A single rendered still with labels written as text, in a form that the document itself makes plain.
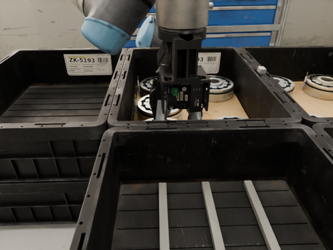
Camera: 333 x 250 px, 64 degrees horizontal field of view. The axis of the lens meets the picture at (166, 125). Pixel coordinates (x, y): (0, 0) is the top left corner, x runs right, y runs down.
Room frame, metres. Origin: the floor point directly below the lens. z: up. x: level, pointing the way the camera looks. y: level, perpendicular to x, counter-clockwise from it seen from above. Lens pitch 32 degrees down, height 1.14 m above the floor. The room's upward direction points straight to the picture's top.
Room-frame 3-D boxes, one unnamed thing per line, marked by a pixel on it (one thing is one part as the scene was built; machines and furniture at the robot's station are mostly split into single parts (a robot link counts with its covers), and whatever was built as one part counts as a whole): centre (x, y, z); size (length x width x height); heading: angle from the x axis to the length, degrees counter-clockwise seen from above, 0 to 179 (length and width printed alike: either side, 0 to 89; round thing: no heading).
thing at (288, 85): (0.65, -0.28, 0.86); 0.10 x 0.10 x 0.01
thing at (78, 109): (0.52, 0.25, 0.87); 0.40 x 0.30 x 0.11; 2
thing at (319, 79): (0.66, -0.42, 0.86); 0.05 x 0.05 x 0.01
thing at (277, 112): (0.53, -0.05, 0.87); 0.40 x 0.30 x 0.11; 2
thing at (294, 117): (0.53, -0.05, 0.92); 0.40 x 0.30 x 0.02; 2
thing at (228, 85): (0.65, -0.12, 0.86); 0.10 x 0.10 x 0.01
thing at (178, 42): (0.40, -0.02, 0.99); 0.09 x 0.08 x 0.12; 7
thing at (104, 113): (0.52, 0.25, 0.92); 0.40 x 0.30 x 0.02; 2
